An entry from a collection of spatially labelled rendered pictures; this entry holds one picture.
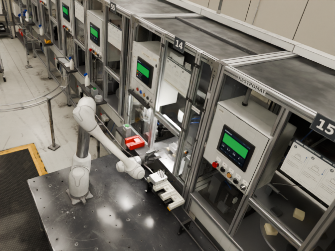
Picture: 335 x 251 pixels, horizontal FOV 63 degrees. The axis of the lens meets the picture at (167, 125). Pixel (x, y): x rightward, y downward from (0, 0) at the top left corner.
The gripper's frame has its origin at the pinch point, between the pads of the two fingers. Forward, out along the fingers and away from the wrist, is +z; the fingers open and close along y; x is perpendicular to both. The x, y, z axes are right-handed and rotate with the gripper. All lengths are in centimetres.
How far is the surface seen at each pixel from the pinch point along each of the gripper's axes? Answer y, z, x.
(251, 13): 64, 360, 221
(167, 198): -14.1, -13.3, -37.2
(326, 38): 67, 360, 62
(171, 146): 2.8, 14.8, 1.0
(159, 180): -7.1, -12.7, -22.5
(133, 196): -32.1, -29.0, -10.0
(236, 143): 65, 0, -71
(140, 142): -3.3, -4.3, 25.3
